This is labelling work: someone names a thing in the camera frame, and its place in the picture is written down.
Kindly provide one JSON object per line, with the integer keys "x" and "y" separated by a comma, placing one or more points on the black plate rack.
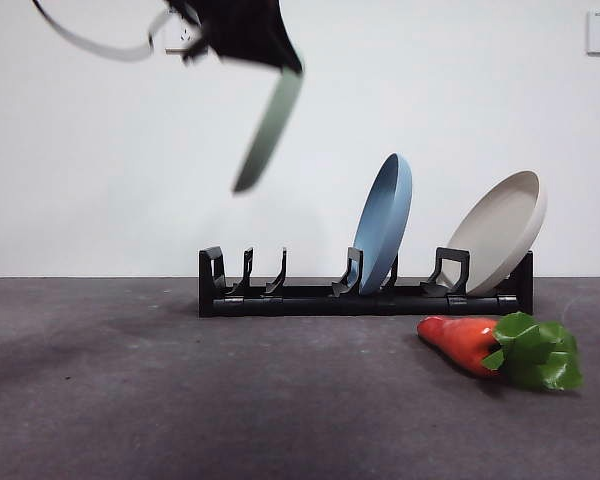
{"x": 330, "y": 306}

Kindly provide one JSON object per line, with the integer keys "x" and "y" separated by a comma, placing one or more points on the beige plate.
{"x": 500, "y": 235}

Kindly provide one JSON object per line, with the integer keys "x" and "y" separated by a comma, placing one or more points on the green plate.
{"x": 270, "y": 125}

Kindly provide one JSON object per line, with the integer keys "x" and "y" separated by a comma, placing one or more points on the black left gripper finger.
{"x": 265, "y": 50}

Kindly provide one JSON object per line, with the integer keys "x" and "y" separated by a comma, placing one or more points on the blue plate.
{"x": 385, "y": 225}

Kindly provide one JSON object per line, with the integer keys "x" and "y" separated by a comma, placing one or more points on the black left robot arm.
{"x": 230, "y": 15}

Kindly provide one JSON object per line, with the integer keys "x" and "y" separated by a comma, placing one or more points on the orange carrot with green leaves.
{"x": 455, "y": 340}

